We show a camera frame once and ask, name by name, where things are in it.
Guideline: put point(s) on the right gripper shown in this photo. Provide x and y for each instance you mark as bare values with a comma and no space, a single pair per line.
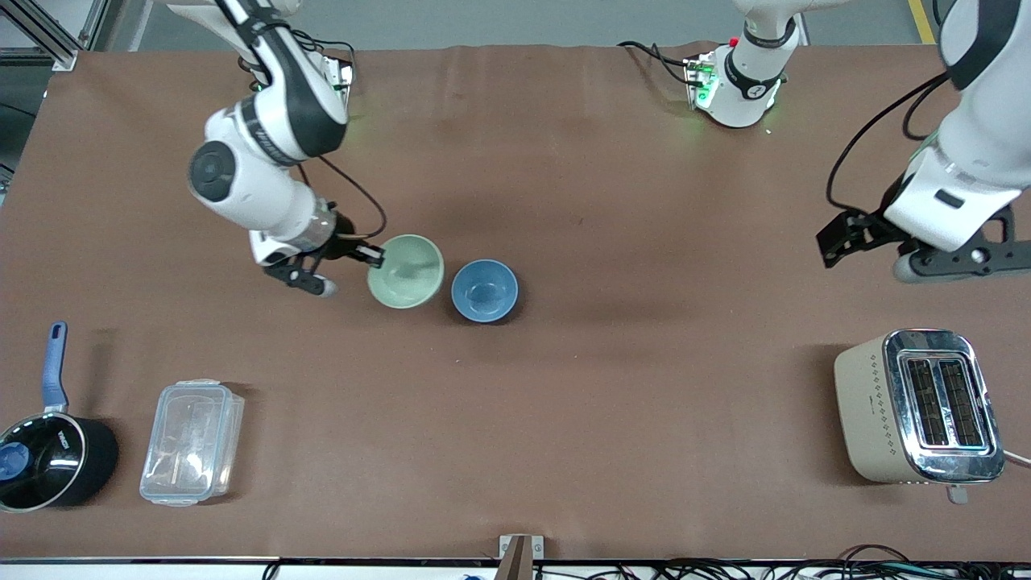
344,244

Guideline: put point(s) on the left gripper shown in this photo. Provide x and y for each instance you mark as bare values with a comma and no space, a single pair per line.
876,226

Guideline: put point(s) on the green bowl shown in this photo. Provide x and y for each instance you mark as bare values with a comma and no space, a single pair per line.
407,274

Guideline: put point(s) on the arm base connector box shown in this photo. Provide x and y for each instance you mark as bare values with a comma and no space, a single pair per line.
701,80
338,76

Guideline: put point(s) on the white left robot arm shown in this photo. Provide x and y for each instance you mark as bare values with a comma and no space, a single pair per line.
983,121

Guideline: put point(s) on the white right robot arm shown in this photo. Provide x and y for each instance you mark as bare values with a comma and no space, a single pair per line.
266,129

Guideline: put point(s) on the blue bowl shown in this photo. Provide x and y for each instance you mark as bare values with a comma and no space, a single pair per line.
484,290

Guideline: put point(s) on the beige and chrome toaster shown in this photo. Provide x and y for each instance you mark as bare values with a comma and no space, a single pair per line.
918,407

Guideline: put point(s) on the clear plastic food container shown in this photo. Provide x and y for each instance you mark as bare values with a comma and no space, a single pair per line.
192,443

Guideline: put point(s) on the glass saucepan lid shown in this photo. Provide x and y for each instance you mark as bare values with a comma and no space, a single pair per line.
40,463

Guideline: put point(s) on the metal table edge bracket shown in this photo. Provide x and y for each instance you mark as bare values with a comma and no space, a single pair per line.
520,556

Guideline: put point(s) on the aluminium frame profile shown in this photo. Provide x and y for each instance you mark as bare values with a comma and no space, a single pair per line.
56,32

